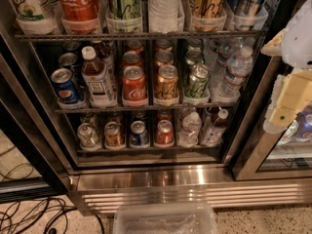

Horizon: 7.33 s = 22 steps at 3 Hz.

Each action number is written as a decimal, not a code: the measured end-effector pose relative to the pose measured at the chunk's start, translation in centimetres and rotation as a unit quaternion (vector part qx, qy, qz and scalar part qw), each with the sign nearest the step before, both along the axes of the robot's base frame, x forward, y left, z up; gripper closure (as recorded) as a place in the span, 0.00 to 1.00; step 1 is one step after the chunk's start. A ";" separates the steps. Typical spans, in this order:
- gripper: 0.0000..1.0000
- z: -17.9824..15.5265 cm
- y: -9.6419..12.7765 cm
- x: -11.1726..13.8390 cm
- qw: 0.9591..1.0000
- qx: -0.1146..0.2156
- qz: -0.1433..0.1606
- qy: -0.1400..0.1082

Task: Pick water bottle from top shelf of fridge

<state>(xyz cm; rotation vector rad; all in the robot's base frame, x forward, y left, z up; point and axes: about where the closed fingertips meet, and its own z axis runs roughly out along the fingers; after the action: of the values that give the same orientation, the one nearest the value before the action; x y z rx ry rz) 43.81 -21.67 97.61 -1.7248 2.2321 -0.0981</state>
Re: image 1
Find open fridge glass door left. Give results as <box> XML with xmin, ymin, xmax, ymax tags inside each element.
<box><xmin>0</xmin><ymin>32</ymin><xmax>71</xmax><ymax>204</ymax></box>

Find top wire shelf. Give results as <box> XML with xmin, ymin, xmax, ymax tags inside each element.
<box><xmin>15</xmin><ymin>29</ymin><xmax>267</xmax><ymax>42</ymax></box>

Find blue pepsi can bottom shelf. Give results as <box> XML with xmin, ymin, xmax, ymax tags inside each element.
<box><xmin>130</xmin><ymin>121</ymin><xmax>149</xmax><ymax>148</ymax></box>

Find green la croix can top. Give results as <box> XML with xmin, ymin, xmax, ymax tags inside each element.
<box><xmin>106</xmin><ymin>0</ymin><xmax>142</xmax><ymax>33</ymax></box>

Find brown tea bottle white cap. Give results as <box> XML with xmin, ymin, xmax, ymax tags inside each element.
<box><xmin>81</xmin><ymin>46</ymin><xmax>116</xmax><ymax>108</ymax></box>

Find red coke can bottom shelf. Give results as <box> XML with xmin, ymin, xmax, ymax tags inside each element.
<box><xmin>155</xmin><ymin>120</ymin><xmax>174</xmax><ymax>147</ymax></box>

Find orange la croix can middle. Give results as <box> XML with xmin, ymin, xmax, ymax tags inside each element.
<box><xmin>154</xmin><ymin>64</ymin><xmax>179</xmax><ymax>106</ymax></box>

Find water bottle bottom shelf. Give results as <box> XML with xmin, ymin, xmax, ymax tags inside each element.
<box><xmin>178</xmin><ymin>112</ymin><xmax>202</xmax><ymax>147</ymax></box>

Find green la croix can middle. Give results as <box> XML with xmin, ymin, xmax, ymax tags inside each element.
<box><xmin>183</xmin><ymin>63</ymin><xmax>211</xmax><ymax>105</ymax></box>

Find water bottle middle shelf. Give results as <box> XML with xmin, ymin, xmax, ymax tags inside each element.
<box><xmin>211</xmin><ymin>46</ymin><xmax>254</xmax><ymax>103</ymax></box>

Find clear plastic bin on floor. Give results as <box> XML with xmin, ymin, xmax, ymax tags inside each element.
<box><xmin>113</xmin><ymin>202</ymin><xmax>219</xmax><ymax>234</ymax></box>

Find green la croix can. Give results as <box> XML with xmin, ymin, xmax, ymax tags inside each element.
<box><xmin>106</xmin><ymin>0</ymin><xmax>142</xmax><ymax>33</ymax></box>
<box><xmin>183</xmin><ymin>63</ymin><xmax>211</xmax><ymax>105</ymax></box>

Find clear water bottle top shelf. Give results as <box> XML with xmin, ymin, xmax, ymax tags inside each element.
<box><xmin>148</xmin><ymin>0</ymin><xmax>183</xmax><ymax>33</ymax></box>

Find blue pepsi can middle shelf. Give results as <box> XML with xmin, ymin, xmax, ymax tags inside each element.
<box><xmin>51</xmin><ymin>68</ymin><xmax>86</xmax><ymax>109</ymax></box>

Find blue pepsi can shelf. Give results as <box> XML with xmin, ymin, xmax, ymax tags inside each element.
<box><xmin>51</xmin><ymin>68</ymin><xmax>86</xmax><ymax>109</ymax></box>
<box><xmin>130</xmin><ymin>121</ymin><xmax>149</xmax><ymax>148</ymax></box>

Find green can bottom shelf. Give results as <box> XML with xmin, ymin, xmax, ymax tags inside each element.
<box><xmin>77</xmin><ymin>123</ymin><xmax>101</xmax><ymax>151</ymax></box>

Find dark blue can top shelf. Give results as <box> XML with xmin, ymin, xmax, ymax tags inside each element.
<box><xmin>226</xmin><ymin>0</ymin><xmax>265</xmax><ymax>31</ymax></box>

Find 7up can top shelf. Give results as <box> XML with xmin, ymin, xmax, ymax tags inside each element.
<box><xmin>12</xmin><ymin>0</ymin><xmax>59</xmax><ymax>35</ymax></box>

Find middle wire shelf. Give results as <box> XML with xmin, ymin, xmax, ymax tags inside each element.
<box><xmin>55</xmin><ymin>102</ymin><xmax>236</xmax><ymax>114</ymax></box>

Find right fridge glass door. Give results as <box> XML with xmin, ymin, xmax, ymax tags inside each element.
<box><xmin>232</xmin><ymin>55</ymin><xmax>312</xmax><ymax>180</ymax></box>

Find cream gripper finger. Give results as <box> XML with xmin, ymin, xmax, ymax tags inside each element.
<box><xmin>260</xmin><ymin>28</ymin><xmax>286</xmax><ymax>57</ymax></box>

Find orange la croix can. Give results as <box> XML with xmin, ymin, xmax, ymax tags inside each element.
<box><xmin>188</xmin><ymin>0</ymin><xmax>223</xmax><ymax>31</ymax></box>
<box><xmin>154</xmin><ymin>64</ymin><xmax>179</xmax><ymax>106</ymax></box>

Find stainless steel fridge base grille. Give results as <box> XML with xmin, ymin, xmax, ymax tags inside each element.
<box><xmin>68</xmin><ymin>165</ymin><xmax>312</xmax><ymax>215</ymax></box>

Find red coke can middle shelf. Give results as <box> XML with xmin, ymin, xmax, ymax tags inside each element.
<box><xmin>123</xmin><ymin>66</ymin><xmax>148</xmax><ymax>107</ymax></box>

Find orange la croix can top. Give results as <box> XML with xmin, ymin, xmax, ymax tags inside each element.
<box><xmin>188</xmin><ymin>0</ymin><xmax>223</xmax><ymax>31</ymax></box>

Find red coke can shelf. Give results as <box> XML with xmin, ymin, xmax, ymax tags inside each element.
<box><xmin>155</xmin><ymin>120</ymin><xmax>174</xmax><ymax>147</ymax></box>
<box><xmin>123</xmin><ymin>66</ymin><xmax>148</xmax><ymax>107</ymax></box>

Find wire shelf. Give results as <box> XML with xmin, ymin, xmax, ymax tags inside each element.
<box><xmin>15</xmin><ymin>29</ymin><xmax>267</xmax><ymax>42</ymax></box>
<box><xmin>55</xmin><ymin>102</ymin><xmax>236</xmax><ymax>114</ymax></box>

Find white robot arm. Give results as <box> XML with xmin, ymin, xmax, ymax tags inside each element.
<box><xmin>261</xmin><ymin>0</ymin><xmax>312</xmax><ymax>134</ymax></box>

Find orange can bottom shelf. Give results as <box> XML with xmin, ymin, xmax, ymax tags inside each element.
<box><xmin>104</xmin><ymin>121</ymin><xmax>126</xmax><ymax>150</ymax></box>

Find red coca-cola can top shelf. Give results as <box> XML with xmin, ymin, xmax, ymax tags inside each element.
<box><xmin>59</xmin><ymin>0</ymin><xmax>100</xmax><ymax>34</ymax></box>

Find black cables on floor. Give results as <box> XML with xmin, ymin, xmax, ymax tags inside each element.
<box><xmin>0</xmin><ymin>144</ymin><xmax>105</xmax><ymax>234</ymax></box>

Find tea bottle bottom shelf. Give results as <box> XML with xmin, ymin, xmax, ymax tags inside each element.
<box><xmin>200</xmin><ymin>107</ymin><xmax>229</xmax><ymax>147</ymax></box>

